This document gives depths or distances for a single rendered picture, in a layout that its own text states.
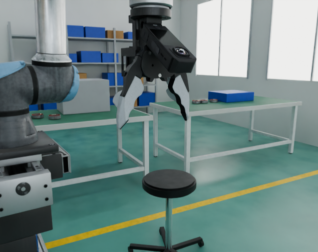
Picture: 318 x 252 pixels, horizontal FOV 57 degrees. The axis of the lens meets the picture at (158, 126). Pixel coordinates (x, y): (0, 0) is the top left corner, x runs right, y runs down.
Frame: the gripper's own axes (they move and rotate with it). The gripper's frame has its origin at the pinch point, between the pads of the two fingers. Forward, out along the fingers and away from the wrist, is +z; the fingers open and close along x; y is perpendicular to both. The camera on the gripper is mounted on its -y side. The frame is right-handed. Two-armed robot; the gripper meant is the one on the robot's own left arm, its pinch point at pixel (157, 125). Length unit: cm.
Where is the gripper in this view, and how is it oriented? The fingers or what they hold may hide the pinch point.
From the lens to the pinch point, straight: 52.9
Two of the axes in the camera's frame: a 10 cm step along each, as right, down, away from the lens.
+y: -5.3, -1.8, 8.3
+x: -8.4, 1.1, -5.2
